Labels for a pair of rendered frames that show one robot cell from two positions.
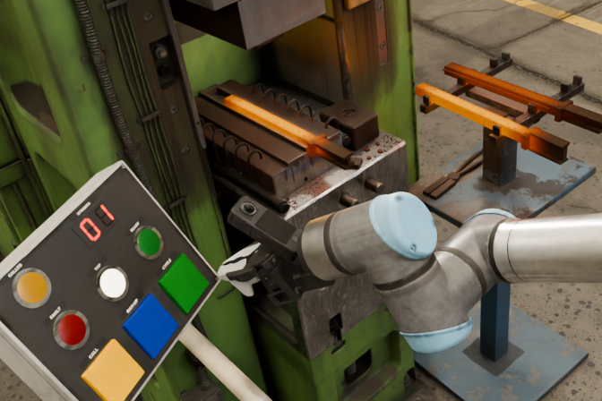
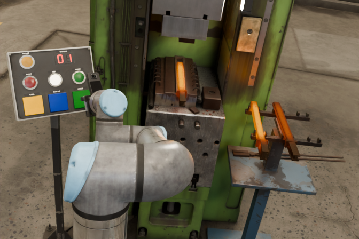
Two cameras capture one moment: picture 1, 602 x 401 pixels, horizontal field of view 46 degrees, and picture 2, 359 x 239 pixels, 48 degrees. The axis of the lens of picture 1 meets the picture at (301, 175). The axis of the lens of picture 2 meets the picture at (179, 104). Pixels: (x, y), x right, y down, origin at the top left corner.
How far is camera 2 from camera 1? 0.89 m
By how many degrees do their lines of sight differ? 25
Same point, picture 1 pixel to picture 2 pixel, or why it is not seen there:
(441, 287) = (110, 130)
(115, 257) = (62, 73)
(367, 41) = (243, 70)
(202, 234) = (130, 103)
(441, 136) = (329, 165)
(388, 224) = (102, 95)
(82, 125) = (98, 32)
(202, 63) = (186, 46)
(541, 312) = not seen: outside the picture
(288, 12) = (186, 31)
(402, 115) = not seen: hidden behind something
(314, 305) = not seen: hidden behind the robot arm
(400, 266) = (101, 113)
